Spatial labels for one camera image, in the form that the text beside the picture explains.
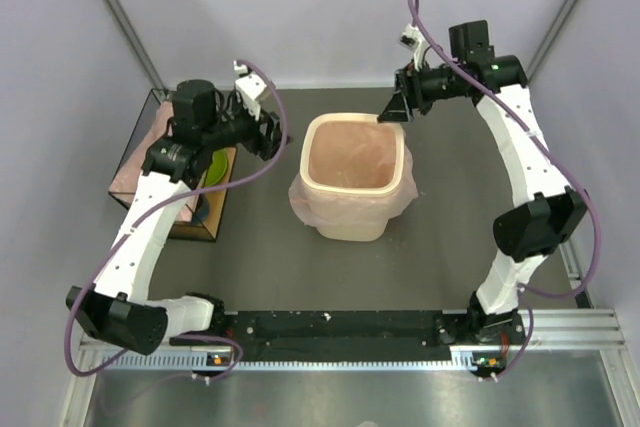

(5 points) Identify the blue roll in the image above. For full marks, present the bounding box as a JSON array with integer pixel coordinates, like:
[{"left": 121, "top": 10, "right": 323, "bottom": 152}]
[{"left": 191, "top": 195, "right": 210, "bottom": 225}]

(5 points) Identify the pink folded bag stack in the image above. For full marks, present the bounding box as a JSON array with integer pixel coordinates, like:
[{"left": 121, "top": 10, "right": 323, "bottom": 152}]
[{"left": 108, "top": 99, "right": 173, "bottom": 209}]

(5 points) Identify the green roll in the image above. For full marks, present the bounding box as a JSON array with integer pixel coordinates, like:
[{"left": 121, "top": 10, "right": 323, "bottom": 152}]
[{"left": 203, "top": 149, "right": 229, "bottom": 187}]

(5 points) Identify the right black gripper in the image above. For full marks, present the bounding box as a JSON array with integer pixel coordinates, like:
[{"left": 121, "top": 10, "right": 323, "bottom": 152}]
[{"left": 377, "top": 58, "right": 464, "bottom": 124}]

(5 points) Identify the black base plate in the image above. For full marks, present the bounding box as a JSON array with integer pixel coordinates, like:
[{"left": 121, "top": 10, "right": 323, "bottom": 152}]
[{"left": 201, "top": 309, "right": 523, "bottom": 347}]

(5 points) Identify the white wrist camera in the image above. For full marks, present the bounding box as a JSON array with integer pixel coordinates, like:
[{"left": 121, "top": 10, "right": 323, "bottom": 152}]
[
  {"left": 233, "top": 60, "right": 267, "bottom": 121},
  {"left": 399, "top": 23, "right": 431, "bottom": 71}
]

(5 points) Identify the pink plastic trash bag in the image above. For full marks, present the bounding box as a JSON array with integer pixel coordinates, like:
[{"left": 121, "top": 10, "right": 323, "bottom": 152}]
[{"left": 288, "top": 119, "right": 419, "bottom": 228}]

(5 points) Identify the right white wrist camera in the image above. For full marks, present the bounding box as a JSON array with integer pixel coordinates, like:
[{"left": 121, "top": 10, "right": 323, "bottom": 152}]
[{"left": 399, "top": 23, "right": 431, "bottom": 71}]

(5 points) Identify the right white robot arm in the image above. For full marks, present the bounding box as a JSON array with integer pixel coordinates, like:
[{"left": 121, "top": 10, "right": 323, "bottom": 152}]
[{"left": 378, "top": 20, "right": 587, "bottom": 343}]

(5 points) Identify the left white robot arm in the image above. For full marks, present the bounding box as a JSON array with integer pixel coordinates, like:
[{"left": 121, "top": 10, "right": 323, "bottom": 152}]
[{"left": 66, "top": 71, "right": 287, "bottom": 355}]

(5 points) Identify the black wire frame box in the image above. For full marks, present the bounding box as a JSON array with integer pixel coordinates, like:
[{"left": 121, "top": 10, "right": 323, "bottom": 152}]
[{"left": 107, "top": 88, "right": 239, "bottom": 245}]

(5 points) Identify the grey slotted cable duct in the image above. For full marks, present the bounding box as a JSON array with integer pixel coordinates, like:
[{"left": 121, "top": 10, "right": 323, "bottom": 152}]
[{"left": 109, "top": 347, "right": 506, "bottom": 373}]

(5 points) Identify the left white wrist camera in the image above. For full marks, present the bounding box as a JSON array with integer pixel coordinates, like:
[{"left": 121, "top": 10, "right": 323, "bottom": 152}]
[{"left": 233, "top": 60, "right": 267, "bottom": 121}]

